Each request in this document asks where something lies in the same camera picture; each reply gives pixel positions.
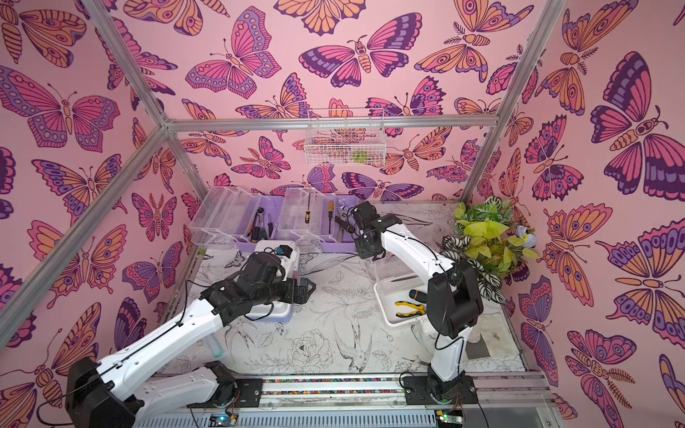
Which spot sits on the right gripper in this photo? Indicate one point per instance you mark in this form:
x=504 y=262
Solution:
x=354 y=223

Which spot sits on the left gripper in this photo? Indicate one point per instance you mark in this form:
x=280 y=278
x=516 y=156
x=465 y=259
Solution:
x=301 y=298

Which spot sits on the white toolbox clear lid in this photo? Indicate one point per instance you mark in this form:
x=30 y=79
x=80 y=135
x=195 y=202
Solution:
x=393 y=281

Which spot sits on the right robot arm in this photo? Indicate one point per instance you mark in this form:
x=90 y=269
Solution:
x=453 y=300

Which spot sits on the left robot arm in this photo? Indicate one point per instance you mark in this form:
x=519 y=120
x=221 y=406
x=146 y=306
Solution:
x=120 y=391

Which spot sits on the black pliers in purple box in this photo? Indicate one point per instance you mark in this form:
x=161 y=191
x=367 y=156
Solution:
x=262 y=227

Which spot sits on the yellow screwdriver in lid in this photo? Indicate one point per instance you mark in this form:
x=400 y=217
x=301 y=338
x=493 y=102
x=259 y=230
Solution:
x=308 y=210

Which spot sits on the left purple toolbox clear lid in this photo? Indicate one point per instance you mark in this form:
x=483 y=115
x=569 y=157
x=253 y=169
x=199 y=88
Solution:
x=225 y=216

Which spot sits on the potted green plant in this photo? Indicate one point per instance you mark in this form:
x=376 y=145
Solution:
x=496 y=241

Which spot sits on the work glove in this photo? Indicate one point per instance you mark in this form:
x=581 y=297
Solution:
x=477 y=350

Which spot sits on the black handled tool purple box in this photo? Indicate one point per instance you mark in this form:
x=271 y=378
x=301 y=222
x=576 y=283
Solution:
x=345 y=225

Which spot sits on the black handle tool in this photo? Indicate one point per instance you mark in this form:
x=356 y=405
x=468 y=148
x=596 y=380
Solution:
x=418 y=296

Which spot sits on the yellow handled pliers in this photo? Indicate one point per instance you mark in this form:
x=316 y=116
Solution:
x=407 y=310

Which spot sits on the white wire basket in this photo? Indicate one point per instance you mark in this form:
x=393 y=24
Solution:
x=342 y=136

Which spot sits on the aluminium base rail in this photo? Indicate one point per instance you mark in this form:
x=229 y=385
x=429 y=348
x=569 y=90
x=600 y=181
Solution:
x=336 y=400

